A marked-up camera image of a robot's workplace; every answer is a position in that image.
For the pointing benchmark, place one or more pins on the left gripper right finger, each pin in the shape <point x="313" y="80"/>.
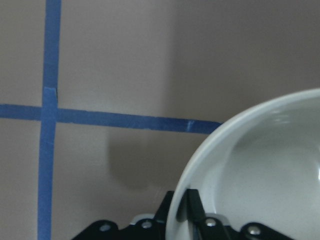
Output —
<point x="190" y="207"/>

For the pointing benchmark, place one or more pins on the white bowl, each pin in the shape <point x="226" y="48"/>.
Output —
<point x="262" y="165"/>

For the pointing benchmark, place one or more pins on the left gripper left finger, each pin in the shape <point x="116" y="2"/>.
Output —
<point x="162" y="212"/>

